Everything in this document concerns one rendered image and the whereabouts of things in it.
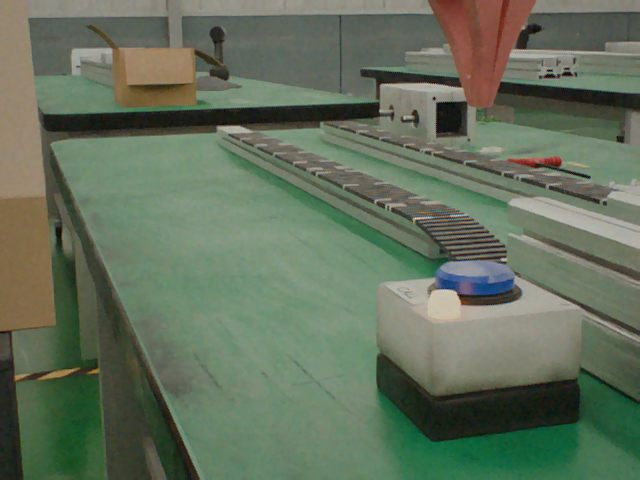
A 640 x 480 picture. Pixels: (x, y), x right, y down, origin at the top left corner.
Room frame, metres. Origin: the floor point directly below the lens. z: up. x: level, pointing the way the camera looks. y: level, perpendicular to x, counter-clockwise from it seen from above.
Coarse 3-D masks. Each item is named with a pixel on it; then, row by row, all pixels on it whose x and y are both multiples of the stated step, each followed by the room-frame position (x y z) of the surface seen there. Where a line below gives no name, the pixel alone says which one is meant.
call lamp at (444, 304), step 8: (432, 296) 0.45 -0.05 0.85; (440, 296) 0.45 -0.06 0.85; (448, 296) 0.45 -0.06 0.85; (456, 296) 0.45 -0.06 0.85; (432, 304) 0.45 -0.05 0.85; (440, 304) 0.45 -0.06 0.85; (448, 304) 0.45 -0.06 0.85; (456, 304) 0.45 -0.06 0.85; (432, 312) 0.45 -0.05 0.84; (440, 312) 0.45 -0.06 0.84; (448, 312) 0.45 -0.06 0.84; (456, 312) 0.45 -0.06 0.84
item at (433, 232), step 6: (426, 228) 0.80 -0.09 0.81; (432, 228) 0.80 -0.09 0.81; (438, 228) 0.80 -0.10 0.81; (444, 228) 0.80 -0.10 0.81; (450, 228) 0.80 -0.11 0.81; (456, 228) 0.81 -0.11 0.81; (462, 228) 0.81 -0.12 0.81; (468, 228) 0.81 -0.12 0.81; (474, 228) 0.81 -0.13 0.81; (480, 228) 0.81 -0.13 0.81; (486, 228) 0.81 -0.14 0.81; (432, 234) 0.79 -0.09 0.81; (438, 234) 0.79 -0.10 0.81; (444, 234) 0.79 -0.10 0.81; (450, 234) 0.79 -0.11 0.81; (456, 234) 0.79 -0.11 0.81; (462, 234) 0.80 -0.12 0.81
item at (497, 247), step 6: (450, 246) 0.77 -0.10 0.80; (456, 246) 0.77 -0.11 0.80; (462, 246) 0.77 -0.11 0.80; (468, 246) 0.77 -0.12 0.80; (474, 246) 0.77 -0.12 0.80; (480, 246) 0.77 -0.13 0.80; (486, 246) 0.77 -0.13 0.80; (492, 246) 0.77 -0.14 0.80; (498, 246) 0.77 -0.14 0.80; (504, 246) 0.77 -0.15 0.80; (450, 252) 0.75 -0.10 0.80; (456, 252) 0.75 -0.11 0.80; (462, 252) 0.76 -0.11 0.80; (468, 252) 0.76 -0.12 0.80; (474, 252) 0.76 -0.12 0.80; (480, 252) 0.76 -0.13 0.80; (486, 252) 0.76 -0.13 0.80; (492, 252) 0.76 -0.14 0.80; (498, 252) 0.76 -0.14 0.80
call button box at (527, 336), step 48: (384, 288) 0.51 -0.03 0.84; (432, 288) 0.49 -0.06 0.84; (528, 288) 0.50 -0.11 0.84; (384, 336) 0.50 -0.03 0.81; (432, 336) 0.44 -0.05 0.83; (480, 336) 0.45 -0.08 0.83; (528, 336) 0.45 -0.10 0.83; (576, 336) 0.46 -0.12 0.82; (384, 384) 0.50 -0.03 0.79; (432, 384) 0.44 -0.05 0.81; (480, 384) 0.45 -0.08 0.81; (528, 384) 0.46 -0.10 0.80; (576, 384) 0.46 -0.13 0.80; (432, 432) 0.44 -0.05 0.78; (480, 432) 0.45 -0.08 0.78
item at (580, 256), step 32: (544, 224) 0.58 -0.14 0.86; (576, 224) 0.55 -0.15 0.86; (608, 224) 0.54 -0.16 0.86; (512, 256) 0.62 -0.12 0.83; (544, 256) 0.58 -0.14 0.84; (576, 256) 0.57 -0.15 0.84; (608, 256) 0.52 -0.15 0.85; (544, 288) 0.60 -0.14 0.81; (576, 288) 0.55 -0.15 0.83; (608, 288) 0.51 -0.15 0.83; (608, 320) 0.53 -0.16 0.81; (608, 352) 0.51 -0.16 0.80
